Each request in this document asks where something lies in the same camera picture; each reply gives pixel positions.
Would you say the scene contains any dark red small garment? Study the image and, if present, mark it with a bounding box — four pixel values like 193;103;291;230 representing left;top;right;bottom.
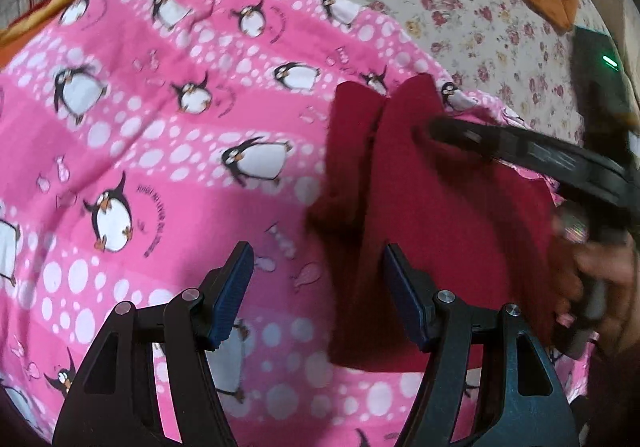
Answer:
307;74;555;372

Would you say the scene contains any person's right hand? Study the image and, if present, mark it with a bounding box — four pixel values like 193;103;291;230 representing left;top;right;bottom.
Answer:
549;235;639;358

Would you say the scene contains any pink penguin print blanket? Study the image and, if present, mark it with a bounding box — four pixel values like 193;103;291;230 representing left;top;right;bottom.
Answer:
0;0;597;447

